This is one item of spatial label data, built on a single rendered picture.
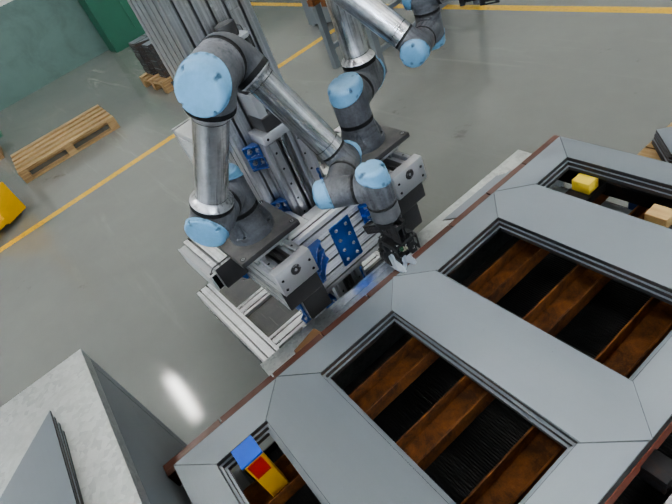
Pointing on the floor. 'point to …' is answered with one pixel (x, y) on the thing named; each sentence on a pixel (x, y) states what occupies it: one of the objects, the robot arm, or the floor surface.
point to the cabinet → (113, 22)
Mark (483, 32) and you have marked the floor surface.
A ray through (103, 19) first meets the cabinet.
